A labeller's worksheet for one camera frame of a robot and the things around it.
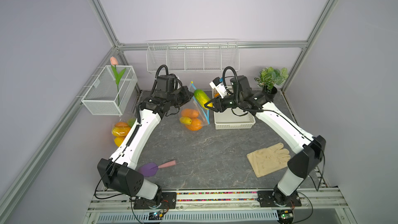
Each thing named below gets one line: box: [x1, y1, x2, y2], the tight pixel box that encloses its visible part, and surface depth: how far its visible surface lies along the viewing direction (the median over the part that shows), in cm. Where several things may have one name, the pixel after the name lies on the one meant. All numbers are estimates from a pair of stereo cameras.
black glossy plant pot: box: [261, 85, 278, 102], surface depth 101 cm
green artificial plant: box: [253, 66, 289, 94], surface depth 96 cm
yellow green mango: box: [193, 89, 213, 110], surface depth 74 cm
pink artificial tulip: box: [109, 56, 126, 107], surface depth 82 cm
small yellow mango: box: [179, 116, 193, 125], surface depth 93 cm
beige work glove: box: [246, 142, 292, 178], surface depth 88 cm
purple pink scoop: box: [138, 159, 177, 177], surface depth 86 cm
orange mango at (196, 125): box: [185, 118, 203, 132], surface depth 92 cm
